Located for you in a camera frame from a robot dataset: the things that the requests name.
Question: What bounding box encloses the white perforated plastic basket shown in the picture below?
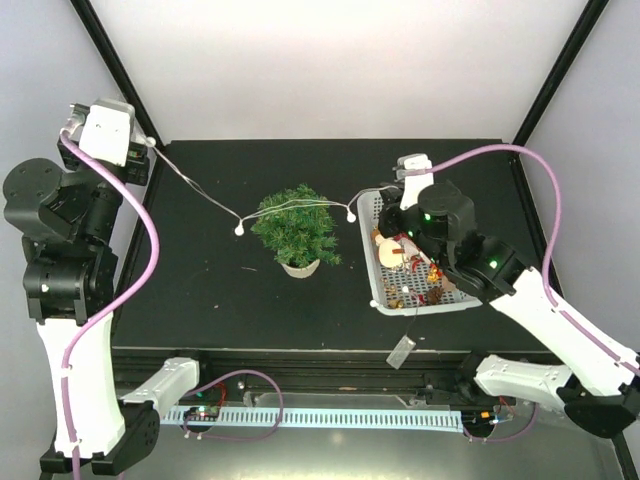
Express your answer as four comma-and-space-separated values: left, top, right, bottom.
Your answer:
356, 191, 481, 316

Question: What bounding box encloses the small green christmas tree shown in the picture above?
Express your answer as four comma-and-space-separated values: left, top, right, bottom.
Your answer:
251, 184, 342, 279

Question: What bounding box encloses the white bulb light string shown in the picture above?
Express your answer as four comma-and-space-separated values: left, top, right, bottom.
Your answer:
142, 134, 419, 371

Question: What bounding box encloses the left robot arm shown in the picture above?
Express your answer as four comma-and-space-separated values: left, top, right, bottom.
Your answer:
3, 134, 215, 478

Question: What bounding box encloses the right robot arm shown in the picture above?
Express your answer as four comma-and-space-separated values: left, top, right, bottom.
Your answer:
378, 182, 639, 439

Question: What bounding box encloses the wooden snowman ornament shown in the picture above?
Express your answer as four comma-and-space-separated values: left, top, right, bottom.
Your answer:
375, 235, 405, 269

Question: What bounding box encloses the brown pine cone ornament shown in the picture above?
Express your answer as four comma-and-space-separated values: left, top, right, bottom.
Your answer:
425, 286, 445, 305

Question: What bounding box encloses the small circuit board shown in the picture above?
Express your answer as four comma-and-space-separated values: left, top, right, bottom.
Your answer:
183, 406, 219, 422

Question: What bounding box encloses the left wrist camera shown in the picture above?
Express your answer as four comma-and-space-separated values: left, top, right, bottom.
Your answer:
79, 99, 135, 167

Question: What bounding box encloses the left black frame post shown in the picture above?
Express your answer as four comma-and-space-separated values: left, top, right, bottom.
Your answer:
70, 0, 165, 150

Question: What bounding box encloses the black frame post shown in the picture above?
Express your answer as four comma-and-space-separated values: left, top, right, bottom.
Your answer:
513, 0, 609, 146
70, 0, 165, 150

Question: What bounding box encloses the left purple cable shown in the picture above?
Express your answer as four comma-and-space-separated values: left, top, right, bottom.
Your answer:
59, 127, 284, 480

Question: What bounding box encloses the purple cable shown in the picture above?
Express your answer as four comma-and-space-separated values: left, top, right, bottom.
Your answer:
424, 143, 640, 444
59, 127, 284, 480

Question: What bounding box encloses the light blue slotted cable duct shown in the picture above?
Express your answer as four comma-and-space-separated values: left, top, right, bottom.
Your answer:
161, 405, 463, 433

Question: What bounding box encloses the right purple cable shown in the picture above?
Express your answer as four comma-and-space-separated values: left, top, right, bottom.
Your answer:
424, 143, 640, 444

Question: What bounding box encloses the right black frame post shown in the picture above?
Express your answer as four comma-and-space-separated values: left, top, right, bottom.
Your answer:
513, 0, 609, 146

